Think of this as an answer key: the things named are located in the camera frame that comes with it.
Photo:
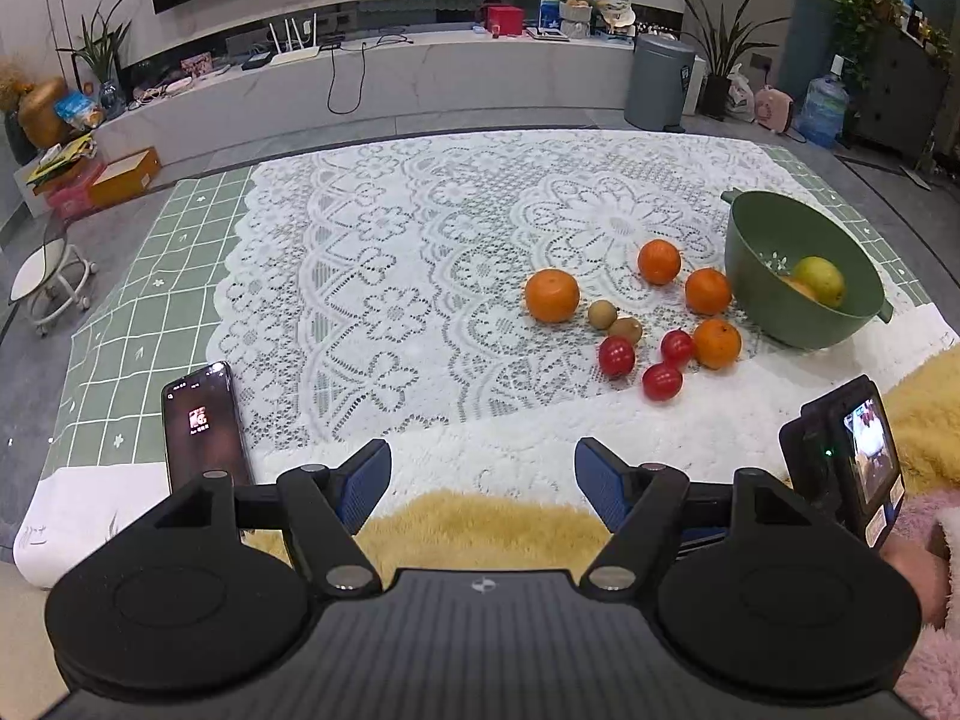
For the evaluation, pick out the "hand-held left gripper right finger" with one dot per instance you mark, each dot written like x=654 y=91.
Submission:
x=600 y=484

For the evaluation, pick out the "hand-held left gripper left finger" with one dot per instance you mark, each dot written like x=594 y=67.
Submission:
x=367 y=484

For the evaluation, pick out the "red tomato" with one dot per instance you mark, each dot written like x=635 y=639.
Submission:
x=662 y=381
x=616 y=356
x=676 y=347

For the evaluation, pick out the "brown kiwi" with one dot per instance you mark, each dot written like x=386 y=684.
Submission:
x=602 y=313
x=626 y=330

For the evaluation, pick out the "orange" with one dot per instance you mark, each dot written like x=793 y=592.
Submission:
x=716 y=343
x=659 y=261
x=708 y=291
x=796 y=289
x=552 y=296

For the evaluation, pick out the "green bowl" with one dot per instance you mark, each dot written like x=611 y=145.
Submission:
x=757 y=292

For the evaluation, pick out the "pink fuzzy sleeved forearm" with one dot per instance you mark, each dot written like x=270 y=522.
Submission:
x=934 y=682

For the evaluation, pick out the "person's right hand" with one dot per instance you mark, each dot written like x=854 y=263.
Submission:
x=911 y=577

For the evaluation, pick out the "yellow furry cloth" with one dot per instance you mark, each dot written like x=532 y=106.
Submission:
x=480 y=532

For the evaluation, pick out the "black smartphone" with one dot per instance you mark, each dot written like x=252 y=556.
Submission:
x=202 y=427

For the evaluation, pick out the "yellow lemon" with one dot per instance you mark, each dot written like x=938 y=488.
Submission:
x=819 y=281

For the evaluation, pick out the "white lace tablecloth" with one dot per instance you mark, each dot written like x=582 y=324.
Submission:
x=412 y=277

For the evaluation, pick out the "green checked tablecloth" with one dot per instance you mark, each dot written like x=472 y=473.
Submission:
x=150 y=300

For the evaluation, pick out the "blue water jug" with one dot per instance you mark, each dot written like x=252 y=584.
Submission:
x=823 y=114

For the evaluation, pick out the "pink heater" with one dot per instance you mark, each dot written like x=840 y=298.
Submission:
x=775 y=109

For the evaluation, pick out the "dark grey cabinet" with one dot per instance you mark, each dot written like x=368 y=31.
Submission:
x=904 y=97

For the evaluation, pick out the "white plastic bag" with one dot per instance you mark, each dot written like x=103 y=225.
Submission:
x=741 y=94

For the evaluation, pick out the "white rolling stool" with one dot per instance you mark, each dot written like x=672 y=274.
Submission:
x=52 y=277

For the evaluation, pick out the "orange cardboard box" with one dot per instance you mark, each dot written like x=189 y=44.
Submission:
x=124 y=178

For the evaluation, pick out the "grey pedal trash bin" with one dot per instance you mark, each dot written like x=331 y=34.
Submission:
x=658 y=82

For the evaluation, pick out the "white stone media console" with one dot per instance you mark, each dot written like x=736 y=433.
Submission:
x=450 y=82

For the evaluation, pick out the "pink box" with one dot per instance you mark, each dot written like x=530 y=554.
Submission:
x=75 y=191

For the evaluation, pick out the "potted plant in black pot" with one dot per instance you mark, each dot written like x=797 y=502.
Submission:
x=724 y=45

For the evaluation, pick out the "white router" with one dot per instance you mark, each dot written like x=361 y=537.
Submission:
x=294 y=52

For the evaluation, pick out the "stack of yellow-green books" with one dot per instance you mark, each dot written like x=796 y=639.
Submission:
x=60 y=161

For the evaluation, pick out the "trailing green plant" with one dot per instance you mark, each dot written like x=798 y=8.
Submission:
x=859 y=7

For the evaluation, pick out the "red box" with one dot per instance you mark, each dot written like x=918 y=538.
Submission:
x=504 y=21

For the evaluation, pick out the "blue snack bag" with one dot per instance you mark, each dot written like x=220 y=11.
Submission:
x=79 y=109

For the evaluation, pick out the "illustrated picture board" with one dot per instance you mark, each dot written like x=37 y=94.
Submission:
x=615 y=4

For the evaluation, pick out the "brown teddy bear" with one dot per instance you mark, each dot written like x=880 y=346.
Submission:
x=577 y=0

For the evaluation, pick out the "golden gourd ornament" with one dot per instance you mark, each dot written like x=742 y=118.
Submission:
x=41 y=116

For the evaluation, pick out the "leafy plant in glass vase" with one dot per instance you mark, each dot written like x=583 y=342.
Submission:
x=97 y=52

